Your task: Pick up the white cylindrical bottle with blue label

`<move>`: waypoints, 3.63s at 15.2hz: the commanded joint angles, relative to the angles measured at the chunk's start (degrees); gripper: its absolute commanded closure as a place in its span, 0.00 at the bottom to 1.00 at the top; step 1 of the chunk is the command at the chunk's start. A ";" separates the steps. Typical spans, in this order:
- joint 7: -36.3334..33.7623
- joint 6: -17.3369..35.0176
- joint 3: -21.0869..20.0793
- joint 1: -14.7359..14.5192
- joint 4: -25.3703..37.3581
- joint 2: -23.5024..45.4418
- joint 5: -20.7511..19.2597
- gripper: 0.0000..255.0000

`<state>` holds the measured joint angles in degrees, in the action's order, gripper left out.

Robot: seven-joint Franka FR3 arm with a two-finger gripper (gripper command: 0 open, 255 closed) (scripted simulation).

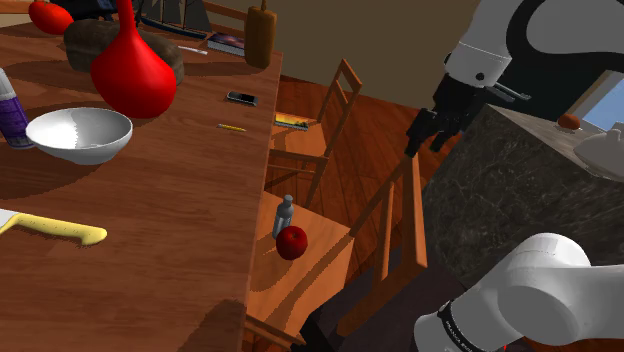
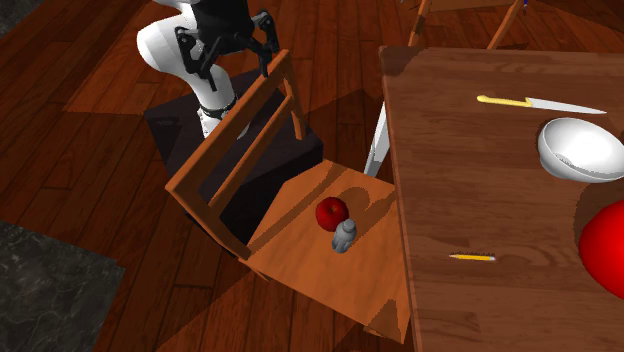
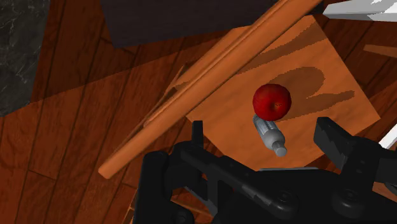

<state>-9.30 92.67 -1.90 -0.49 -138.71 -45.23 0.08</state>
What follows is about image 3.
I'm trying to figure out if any white flat furniture piece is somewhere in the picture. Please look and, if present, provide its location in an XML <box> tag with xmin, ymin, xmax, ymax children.
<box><xmin>322</xmin><ymin>0</ymin><xmax>397</xmax><ymax>23</ymax></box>

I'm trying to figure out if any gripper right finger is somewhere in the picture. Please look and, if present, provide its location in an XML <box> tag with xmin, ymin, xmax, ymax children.
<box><xmin>312</xmin><ymin>116</ymin><xmax>397</xmax><ymax>218</ymax></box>

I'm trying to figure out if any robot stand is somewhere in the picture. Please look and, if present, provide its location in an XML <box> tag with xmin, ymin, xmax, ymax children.
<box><xmin>99</xmin><ymin>0</ymin><xmax>281</xmax><ymax>49</ymax></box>

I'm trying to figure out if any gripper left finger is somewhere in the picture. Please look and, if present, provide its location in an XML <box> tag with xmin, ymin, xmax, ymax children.
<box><xmin>134</xmin><ymin>120</ymin><xmax>300</xmax><ymax>224</ymax></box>

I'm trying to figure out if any clear grey plastic bottle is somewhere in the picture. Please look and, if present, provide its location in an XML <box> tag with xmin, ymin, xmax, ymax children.
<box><xmin>252</xmin><ymin>114</ymin><xmax>288</xmax><ymax>158</ymax></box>

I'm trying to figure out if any red apple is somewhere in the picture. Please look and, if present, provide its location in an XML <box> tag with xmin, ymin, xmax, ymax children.
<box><xmin>252</xmin><ymin>83</ymin><xmax>292</xmax><ymax>122</ymax></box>

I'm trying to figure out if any brown wooden chair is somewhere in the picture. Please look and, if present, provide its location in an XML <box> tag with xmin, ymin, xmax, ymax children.
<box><xmin>98</xmin><ymin>0</ymin><xmax>382</xmax><ymax>224</ymax></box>

